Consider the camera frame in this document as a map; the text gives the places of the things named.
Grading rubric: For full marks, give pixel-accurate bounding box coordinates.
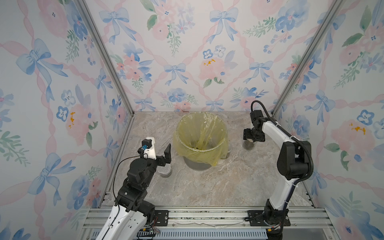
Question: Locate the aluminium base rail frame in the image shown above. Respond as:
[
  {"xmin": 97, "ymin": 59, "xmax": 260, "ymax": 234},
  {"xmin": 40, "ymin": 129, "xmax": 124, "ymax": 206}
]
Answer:
[{"xmin": 79, "ymin": 206, "xmax": 341, "ymax": 240}]

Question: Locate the yellow plastic bin liner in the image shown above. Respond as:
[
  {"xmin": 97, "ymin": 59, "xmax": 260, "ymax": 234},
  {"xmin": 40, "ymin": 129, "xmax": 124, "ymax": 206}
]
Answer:
[{"xmin": 173, "ymin": 112, "xmax": 229, "ymax": 157}]

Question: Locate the small jar with grey lid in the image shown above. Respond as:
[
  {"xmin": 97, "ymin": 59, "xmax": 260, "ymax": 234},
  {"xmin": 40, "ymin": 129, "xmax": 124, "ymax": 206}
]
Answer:
[{"xmin": 157, "ymin": 164, "xmax": 172, "ymax": 178}]

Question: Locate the glass jar with tea leaves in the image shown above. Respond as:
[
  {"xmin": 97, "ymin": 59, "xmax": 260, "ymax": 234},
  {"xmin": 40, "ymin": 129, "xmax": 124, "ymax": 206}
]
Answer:
[{"xmin": 242, "ymin": 140, "xmax": 255, "ymax": 151}]

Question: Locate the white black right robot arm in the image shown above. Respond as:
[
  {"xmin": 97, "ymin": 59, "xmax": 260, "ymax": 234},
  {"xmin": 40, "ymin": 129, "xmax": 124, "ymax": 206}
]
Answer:
[{"xmin": 244, "ymin": 110, "xmax": 314, "ymax": 238}]

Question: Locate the grey mesh trash bin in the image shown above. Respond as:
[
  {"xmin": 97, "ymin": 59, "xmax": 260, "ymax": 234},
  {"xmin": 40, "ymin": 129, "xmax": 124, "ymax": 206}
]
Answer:
[{"xmin": 183, "ymin": 144, "xmax": 233, "ymax": 171}]

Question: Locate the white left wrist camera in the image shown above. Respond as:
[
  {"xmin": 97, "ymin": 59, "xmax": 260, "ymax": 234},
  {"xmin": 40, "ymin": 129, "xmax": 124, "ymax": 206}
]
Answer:
[{"xmin": 138, "ymin": 137, "xmax": 157, "ymax": 160}]

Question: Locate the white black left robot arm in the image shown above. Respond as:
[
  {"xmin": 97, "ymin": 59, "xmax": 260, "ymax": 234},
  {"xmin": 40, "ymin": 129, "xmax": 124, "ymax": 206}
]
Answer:
[{"xmin": 97, "ymin": 139, "xmax": 172, "ymax": 240}]

